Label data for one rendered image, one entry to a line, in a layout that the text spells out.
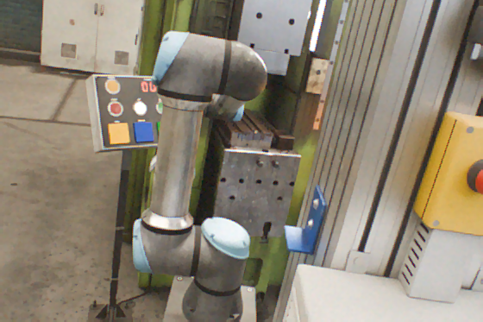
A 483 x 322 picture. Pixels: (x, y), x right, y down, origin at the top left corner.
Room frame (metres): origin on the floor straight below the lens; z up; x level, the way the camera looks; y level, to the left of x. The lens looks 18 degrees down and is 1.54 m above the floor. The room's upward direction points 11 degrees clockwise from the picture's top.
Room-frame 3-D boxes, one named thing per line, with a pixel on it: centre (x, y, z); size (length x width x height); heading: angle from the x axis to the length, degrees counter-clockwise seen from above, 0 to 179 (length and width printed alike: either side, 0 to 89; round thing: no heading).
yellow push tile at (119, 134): (1.46, 0.46, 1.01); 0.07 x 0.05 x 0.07; 133
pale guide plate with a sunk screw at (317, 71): (2.10, -0.29, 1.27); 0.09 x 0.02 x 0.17; 108
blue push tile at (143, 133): (1.53, 0.39, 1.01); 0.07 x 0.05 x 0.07; 133
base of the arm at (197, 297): (0.86, 0.00, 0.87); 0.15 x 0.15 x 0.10
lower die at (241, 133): (2.07, 0.04, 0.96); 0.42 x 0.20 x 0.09; 18
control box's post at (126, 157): (1.62, 0.47, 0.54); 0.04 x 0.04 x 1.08; 18
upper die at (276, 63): (2.07, 0.04, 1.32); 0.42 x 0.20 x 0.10; 18
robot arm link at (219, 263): (0.86, 0.01, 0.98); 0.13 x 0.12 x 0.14; 101
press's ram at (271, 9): (2.09, 0.00, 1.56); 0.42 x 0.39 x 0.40; 18
